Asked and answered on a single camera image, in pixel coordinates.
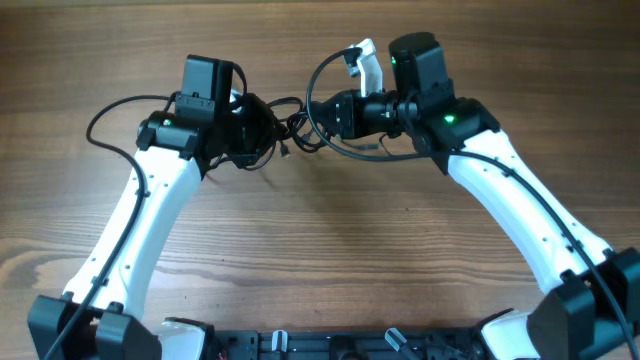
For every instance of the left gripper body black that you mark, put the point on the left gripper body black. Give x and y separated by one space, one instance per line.
248 132

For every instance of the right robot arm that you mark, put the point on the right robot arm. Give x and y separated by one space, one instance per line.
591 292

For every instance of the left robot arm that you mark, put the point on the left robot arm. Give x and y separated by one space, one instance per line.
99 313

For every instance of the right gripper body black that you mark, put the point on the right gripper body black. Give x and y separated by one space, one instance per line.
356 113

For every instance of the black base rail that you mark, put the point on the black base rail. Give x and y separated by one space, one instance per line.
391 344

